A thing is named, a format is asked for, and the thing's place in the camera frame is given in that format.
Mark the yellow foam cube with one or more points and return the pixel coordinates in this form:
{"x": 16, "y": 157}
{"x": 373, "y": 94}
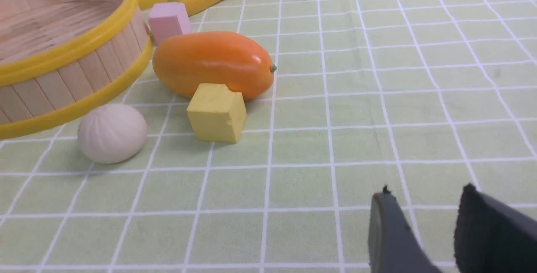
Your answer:
{"x": 217, "y": 114}

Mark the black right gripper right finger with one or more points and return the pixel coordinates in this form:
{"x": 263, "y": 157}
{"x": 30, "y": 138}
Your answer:
{"x": 492, "y": 237}

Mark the white steamed bun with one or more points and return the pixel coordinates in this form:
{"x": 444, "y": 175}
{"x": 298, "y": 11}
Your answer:
{"x": 112, "y": 133}

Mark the pink foam cube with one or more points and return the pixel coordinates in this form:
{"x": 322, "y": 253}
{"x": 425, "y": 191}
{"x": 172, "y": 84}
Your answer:
{"x": 168, "y": 19}

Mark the green checkered tablecloth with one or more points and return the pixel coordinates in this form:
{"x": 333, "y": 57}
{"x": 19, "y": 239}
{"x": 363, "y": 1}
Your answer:
{"x": 424, "y": 96}

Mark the bamboo steamer tray yellow rim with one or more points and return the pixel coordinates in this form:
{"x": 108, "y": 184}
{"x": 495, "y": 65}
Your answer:
{"x": 62, "y": 58}

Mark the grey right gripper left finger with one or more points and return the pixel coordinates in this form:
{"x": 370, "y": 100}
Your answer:
{"x": 392, "y": 246}

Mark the orange plastic mango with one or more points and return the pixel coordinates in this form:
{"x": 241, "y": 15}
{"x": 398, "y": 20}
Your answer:
{"x": 183, "y": 62}

